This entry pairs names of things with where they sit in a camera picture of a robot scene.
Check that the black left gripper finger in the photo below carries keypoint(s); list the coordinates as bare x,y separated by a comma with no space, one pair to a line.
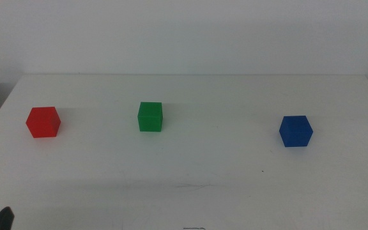
4,220

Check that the red cube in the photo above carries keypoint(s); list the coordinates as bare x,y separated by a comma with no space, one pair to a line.
42,123

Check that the green cube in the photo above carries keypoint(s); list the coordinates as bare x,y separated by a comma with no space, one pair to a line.
150,117

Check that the blue cube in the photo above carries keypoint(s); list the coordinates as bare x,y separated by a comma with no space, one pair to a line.
295,131

